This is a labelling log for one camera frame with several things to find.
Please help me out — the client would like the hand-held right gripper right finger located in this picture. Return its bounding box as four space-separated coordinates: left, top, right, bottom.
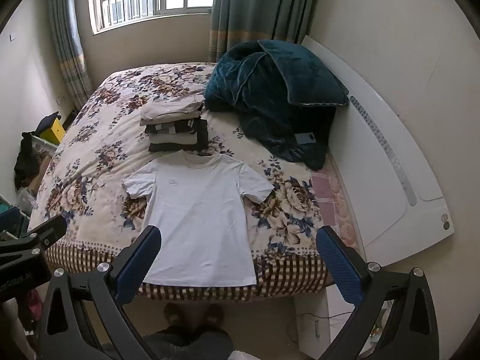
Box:
317 226 439 360

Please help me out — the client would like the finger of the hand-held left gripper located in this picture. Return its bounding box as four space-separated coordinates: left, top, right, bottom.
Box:
0 215 68 267

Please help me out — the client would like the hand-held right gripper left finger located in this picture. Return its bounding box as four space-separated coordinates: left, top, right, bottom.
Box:
37 226 161 360

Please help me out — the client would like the white t-shirt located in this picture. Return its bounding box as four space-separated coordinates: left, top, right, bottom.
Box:
122 149 274 287

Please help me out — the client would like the pile of dark clothes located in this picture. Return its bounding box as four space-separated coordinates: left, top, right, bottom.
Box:
14 131 46 188

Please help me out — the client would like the green basket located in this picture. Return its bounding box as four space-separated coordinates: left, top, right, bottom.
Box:
0 204 29 241

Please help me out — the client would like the pink mattress pad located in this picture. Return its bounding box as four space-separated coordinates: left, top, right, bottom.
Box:
309 157 362 250

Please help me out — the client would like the white headboard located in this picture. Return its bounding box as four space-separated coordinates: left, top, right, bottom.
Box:
302 35 455 267

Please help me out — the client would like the floral quilt bed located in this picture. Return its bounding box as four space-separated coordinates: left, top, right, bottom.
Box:
28 62 340 302

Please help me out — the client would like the yellow box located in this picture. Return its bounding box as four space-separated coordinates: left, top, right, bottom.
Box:
39 117 66 146

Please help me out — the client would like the grey folded garment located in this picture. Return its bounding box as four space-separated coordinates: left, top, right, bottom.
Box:
149 133 199 146

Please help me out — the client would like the black folded garment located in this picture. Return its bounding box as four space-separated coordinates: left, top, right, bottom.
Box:
148 120 211 155

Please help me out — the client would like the dark striped folded garment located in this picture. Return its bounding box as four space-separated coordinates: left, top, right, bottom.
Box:
144 119 209 136

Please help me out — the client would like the teal velvet blanket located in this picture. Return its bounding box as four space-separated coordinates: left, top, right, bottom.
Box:
204 41 338 171

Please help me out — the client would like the teal velvet pillow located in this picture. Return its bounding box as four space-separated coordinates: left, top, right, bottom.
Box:
257 39 350 106

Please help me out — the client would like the thin black cable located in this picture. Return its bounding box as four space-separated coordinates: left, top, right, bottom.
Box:
287 310 355 343

